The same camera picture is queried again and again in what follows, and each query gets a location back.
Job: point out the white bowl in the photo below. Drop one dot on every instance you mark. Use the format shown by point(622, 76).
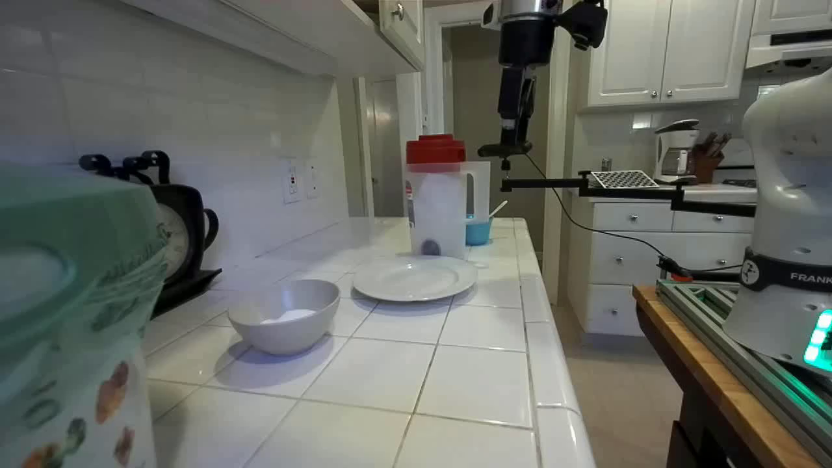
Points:
point(284, 319)

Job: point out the white range hood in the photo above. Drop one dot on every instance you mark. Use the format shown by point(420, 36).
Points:
point(793, 49)

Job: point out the printed container with green lid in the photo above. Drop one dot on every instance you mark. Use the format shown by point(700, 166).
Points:
point(68, 328)

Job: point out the silver cabinet door knob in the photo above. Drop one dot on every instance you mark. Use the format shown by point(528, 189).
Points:
point(400, 12)

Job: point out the wooden table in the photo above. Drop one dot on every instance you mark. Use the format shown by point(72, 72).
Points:
point(719, 391)

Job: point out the white drawer cabinet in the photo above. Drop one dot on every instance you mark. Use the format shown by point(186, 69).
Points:
point(624, 262)

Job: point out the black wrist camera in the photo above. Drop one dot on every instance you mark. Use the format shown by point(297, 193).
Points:
point(587, 23)

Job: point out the white door frame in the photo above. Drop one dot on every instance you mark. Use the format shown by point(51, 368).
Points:
point(432, 86)

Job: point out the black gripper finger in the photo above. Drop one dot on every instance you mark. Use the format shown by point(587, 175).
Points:
point(526, 107)
point(509, 94)

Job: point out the white upper cabinet body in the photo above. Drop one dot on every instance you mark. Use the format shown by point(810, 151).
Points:
point(296, 29)

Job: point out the white plate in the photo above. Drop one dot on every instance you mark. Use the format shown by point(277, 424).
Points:
point(415, 280)

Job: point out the black mesh rack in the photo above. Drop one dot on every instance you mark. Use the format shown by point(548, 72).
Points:
point(624, 177)

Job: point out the white wall cabinet door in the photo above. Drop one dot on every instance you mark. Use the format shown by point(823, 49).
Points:
point(706, 49)
point(628, 54)

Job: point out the clear pitcher with red lid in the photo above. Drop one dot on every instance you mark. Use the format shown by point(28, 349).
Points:
point(436, 203)

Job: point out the black camera on stand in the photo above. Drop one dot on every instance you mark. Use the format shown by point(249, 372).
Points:
point(497, 151)

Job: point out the small blue cup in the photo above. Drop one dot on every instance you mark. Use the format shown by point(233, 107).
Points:
point(478, 233)

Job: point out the white spoon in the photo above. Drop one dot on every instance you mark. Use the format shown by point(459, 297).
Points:
point(497, 211)

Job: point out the aluminium frame rail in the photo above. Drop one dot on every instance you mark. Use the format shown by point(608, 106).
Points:
point(736, 346)

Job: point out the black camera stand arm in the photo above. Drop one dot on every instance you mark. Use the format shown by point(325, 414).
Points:
point(554, 184)

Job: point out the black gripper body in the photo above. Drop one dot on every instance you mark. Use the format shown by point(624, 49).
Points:
point(526, 42)

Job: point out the white coffee maker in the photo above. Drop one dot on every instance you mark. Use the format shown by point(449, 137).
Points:
point(675, 151)

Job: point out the wooden knife block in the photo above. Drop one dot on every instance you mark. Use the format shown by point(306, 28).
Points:
point(706, 157)

